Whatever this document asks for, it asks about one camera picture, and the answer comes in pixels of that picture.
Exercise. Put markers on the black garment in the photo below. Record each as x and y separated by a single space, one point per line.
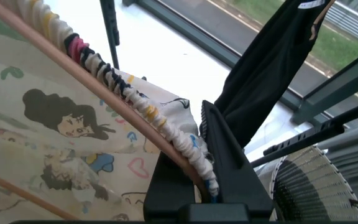
266 77

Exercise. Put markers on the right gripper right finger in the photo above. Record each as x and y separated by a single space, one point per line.
232 168

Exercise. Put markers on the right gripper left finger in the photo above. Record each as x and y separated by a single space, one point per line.
166 186

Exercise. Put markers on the beige curtain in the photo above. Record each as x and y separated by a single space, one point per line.
353 149

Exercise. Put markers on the white laundry basket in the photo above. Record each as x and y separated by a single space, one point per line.
306 186

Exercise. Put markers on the cream printed garment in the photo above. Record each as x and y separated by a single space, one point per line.
42 140

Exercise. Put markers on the window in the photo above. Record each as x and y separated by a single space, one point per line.
337 87

